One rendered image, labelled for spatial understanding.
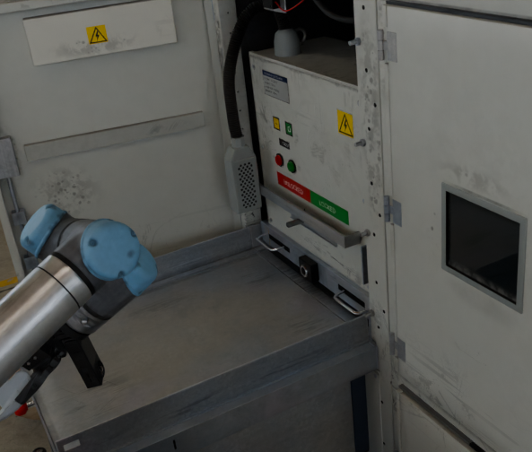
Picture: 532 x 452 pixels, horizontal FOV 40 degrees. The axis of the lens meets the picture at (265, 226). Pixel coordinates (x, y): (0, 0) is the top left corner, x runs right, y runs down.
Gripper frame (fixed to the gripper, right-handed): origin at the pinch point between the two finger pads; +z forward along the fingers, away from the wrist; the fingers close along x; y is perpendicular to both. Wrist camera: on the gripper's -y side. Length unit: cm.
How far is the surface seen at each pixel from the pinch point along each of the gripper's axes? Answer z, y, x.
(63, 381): 16.4, -18.6, -29.2
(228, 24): -52, -1, -90
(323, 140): -56, -26, -55
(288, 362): -25, -45, -23
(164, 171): -13, -17, -86
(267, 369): -22, -42, -21
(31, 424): 112, -63, -113
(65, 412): 13.7, -19.4, -18.8
